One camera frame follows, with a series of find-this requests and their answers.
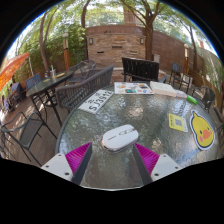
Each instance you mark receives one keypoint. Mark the black wicker armchair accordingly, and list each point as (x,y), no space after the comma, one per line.
(83,66)

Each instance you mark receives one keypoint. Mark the black metal mesh chair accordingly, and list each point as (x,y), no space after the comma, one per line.
(207,95)
(29,128)

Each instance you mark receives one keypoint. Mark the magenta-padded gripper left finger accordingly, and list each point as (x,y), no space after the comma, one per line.
(78,156)

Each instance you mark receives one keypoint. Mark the blue mesh chair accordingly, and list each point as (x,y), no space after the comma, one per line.
(33,81)

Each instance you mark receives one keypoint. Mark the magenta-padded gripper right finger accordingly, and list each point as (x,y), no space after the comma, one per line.
(148,156)

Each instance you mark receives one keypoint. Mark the grey wall box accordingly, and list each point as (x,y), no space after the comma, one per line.
(156,58)

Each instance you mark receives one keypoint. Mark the tree with forked trunk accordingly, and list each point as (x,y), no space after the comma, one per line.
(149,40)

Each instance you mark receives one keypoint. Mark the dark round side table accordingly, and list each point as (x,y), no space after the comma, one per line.
(46,85)

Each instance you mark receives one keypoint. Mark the yellow square code card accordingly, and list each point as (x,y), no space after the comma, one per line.
(178,122)

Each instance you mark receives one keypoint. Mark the orange parasol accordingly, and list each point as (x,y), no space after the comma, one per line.
(11,68)

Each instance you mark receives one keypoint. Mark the wooden lamp post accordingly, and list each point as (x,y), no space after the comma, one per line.
(186,58)
(66,53)

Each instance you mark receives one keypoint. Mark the white licence plate sign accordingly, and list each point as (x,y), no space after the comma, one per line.
(96,101)

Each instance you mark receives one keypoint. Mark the green packet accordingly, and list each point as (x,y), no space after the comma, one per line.
(191,99)

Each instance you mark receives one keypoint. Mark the stone brick fireplace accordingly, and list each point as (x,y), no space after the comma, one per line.
(115,43)

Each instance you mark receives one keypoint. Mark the dark folding chair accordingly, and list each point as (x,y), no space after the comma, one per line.
(177,70)

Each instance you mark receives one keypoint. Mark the black wooden slatted chair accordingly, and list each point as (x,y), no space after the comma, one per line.
(140,69)

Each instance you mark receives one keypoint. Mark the white computer mouse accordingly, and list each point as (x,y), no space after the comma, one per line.
(119,138)

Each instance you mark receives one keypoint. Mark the colourful printed leaflet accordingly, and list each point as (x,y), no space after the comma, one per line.
(133,88)

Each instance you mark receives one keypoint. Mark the clear cup with straw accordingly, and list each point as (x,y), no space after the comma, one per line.
(53,75)

